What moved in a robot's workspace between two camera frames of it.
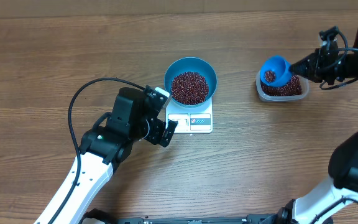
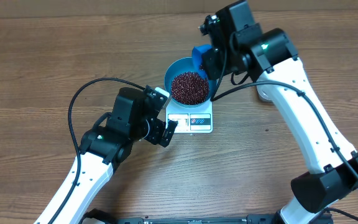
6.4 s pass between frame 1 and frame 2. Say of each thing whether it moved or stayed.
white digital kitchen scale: stayed
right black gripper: moved
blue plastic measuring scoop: moved
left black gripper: stayed
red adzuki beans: stayed
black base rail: stayed
